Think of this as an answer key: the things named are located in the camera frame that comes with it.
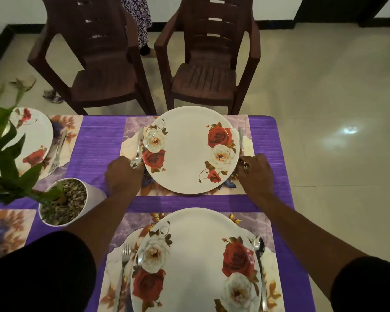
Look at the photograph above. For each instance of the person's right hand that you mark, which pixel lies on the person's right hand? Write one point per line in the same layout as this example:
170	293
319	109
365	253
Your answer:
256	178

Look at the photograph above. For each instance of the person's left hand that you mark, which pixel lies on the person's left hand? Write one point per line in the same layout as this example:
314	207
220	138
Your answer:
123	178

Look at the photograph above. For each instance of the floral print placemat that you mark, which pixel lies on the floral print placemat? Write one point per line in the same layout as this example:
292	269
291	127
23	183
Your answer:
126	224
73	126
133	123
13	230

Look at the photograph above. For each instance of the white rose print plate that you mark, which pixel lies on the white rose print plate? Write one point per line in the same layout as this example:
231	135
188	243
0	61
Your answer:
32	133
188	152
195	256

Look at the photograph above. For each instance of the purple printed paper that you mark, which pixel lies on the purple printed paper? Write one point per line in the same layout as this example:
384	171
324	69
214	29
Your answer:
53	96

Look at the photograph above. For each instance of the person's right forearm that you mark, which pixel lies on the person's right forearm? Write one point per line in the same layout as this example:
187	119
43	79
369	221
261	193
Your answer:
312	243

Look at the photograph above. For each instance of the person's black shirt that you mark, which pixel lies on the person's black shirt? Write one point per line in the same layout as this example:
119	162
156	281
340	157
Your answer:
39	272

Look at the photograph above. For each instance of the green plant in white pot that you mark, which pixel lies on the green plant in white pot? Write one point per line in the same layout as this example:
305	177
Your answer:
96	194

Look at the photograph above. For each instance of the purple tablecloth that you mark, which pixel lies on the purple tablecloth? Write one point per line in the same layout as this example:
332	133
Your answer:
97	149

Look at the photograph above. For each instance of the brown plastic armchair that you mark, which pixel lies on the brown plastic armchair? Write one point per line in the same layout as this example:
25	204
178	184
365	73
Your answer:
204	81
107	81

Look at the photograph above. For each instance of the grey patterned hanging cloth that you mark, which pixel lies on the grey patterned hanging cloth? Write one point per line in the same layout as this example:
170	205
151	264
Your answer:
138	16

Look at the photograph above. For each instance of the dark wooden door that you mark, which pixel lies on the dark wooden door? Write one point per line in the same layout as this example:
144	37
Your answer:
338	9

